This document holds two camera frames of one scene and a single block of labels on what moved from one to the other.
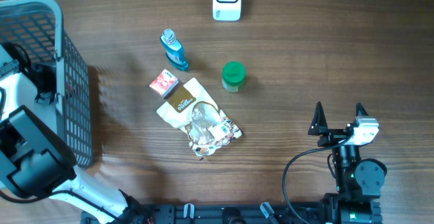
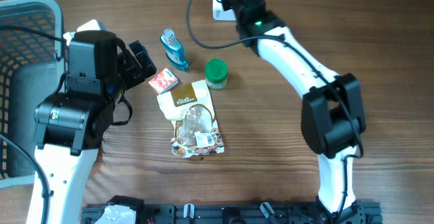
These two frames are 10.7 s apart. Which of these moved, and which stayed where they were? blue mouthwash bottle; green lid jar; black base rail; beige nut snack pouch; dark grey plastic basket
Moved: beige nut snack pouch; green lid jar
Stayed: black base rail; blue mouthwash bottle; dark grey plastic basket
